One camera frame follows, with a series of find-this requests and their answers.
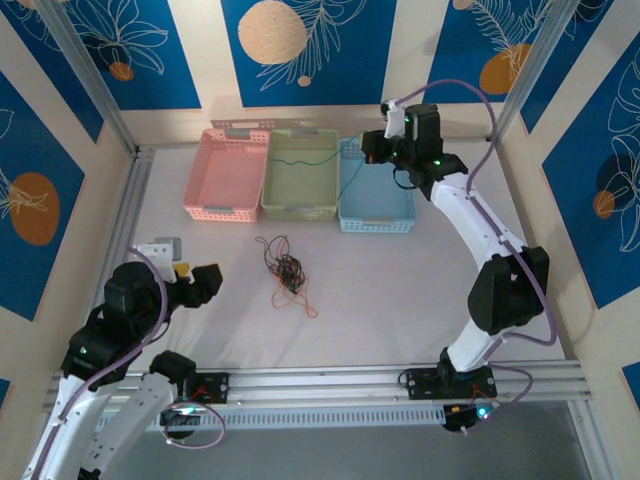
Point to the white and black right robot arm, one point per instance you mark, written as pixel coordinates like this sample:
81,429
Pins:
480,230

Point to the aluminium frame post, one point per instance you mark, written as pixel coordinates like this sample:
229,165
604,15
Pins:
530,70
85,60

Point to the aluminium frame bar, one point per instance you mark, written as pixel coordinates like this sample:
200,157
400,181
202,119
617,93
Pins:
587,445

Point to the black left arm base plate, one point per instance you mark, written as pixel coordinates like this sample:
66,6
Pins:
217,387

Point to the perforated metal strip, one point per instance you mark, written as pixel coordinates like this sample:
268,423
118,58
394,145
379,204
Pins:
300,123

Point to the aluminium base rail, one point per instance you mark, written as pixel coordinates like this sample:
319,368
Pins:
320,387

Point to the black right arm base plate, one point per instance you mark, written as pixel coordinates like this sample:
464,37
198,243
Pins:
417,382

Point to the aluminium side rail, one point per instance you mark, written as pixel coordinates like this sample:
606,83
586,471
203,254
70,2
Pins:
135,200

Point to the pink plastic basket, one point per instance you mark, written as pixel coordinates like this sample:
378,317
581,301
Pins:
225,175

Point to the green plastic basket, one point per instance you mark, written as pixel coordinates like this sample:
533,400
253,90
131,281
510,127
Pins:
300,185

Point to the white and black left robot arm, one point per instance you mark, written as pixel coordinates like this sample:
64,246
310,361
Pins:
145,400

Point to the blue plastic basket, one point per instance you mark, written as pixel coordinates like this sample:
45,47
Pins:
380,205

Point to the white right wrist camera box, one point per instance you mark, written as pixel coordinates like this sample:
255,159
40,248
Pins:
395,120

